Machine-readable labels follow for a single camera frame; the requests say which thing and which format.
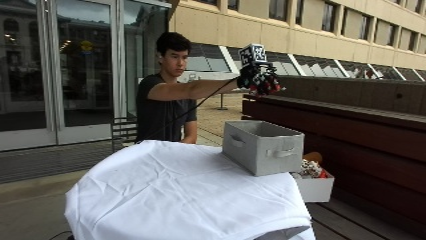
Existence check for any red white patterned toy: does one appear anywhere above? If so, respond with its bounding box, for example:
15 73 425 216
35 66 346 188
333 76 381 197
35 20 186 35
297 159 330 180
248 73 286 97

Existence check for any white marker cube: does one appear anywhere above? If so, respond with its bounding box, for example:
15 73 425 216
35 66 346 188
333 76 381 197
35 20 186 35
238 43 269 68

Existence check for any beige building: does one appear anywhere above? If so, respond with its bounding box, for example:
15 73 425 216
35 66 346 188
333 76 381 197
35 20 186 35
169 0 426 82

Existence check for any grey fabric storage box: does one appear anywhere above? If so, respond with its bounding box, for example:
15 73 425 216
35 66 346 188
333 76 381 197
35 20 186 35
221 120 306 177

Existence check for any the person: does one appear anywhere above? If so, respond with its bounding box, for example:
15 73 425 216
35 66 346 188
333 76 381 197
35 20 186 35
134 31 244 145

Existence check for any orange brown soft toy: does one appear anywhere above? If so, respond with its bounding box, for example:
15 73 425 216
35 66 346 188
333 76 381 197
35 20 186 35
302 151 325 164

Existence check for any dark wooden bench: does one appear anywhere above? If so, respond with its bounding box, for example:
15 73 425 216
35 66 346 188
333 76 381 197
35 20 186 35
241 75 426 240

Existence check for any dark slatted chair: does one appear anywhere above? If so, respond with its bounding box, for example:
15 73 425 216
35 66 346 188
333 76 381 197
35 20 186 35
111 116 140 153

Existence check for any white open box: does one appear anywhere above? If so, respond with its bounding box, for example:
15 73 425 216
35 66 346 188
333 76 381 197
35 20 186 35
290 171 335 204

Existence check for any white tablecloth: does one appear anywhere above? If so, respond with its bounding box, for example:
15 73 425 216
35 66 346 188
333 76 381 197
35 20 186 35
64 139 317 240

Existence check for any glass door front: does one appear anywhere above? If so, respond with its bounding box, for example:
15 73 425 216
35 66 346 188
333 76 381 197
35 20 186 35
0 0 173 152

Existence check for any metal post with base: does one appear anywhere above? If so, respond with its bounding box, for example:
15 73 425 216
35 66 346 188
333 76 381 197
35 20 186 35
216 93 230 111

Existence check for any black glove cable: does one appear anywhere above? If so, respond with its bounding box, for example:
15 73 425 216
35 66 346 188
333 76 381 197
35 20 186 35
140 77 240 142

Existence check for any black floor cable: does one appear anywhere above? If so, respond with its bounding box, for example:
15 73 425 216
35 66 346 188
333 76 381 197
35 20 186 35
47 230 75 240

